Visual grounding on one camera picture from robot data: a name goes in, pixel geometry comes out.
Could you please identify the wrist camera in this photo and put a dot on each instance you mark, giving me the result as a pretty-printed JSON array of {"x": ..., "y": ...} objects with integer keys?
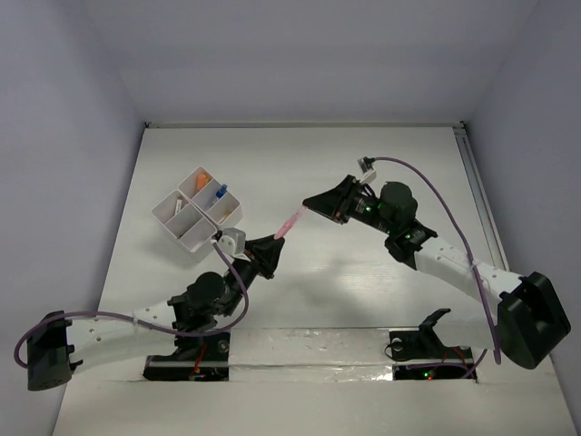
[
  {"x": 366, "y": 165},
  {"x": 231, "y": 240}
]

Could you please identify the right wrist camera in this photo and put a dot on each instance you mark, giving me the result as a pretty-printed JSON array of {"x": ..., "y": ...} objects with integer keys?
[{"x": 366, "y": 165}]

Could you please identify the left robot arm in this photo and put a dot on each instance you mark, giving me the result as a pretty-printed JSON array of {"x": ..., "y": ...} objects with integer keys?
[{"x": 65, "y": 343}]

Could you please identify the pink highlighter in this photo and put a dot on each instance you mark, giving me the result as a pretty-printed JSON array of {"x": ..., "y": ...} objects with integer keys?
[{"x": 289, "y": 224}]

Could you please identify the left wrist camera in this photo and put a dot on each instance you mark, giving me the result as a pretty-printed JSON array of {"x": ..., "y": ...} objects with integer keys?
[{"x": 231, "y": 240}]

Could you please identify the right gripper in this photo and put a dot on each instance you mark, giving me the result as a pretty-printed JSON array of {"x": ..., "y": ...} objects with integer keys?
[{"x": 336, "y": 203}]

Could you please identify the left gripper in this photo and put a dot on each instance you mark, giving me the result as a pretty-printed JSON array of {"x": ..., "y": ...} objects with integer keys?
[{"x": 260, "y": 259}]

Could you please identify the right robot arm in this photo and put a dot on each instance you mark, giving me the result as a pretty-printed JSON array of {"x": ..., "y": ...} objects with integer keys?
[{"x": 527, "y": 319}]

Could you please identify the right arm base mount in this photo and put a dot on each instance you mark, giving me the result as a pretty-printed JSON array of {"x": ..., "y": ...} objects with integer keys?
[{"x": 419, "y": 355}]

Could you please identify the aluminium rail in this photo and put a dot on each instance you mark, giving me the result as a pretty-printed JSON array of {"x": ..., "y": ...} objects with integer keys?
[{"x": 485, "y": 218}]

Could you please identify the white compartment organizer tray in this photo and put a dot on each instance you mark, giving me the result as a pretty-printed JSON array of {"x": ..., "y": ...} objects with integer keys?
[{"x": 199, "y": 219}]

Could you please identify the white marker brown cap upper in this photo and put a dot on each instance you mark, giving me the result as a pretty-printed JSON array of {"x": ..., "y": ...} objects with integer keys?
[{"x": 178, "y": 205}]

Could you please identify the orange cap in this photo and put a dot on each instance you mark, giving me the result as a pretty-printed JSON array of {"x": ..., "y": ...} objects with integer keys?
[{"x": 202, "y": 179}]

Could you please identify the small spray bottle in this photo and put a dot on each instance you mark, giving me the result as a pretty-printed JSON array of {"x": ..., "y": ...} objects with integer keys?
[{"x": 220, "y": 193}]

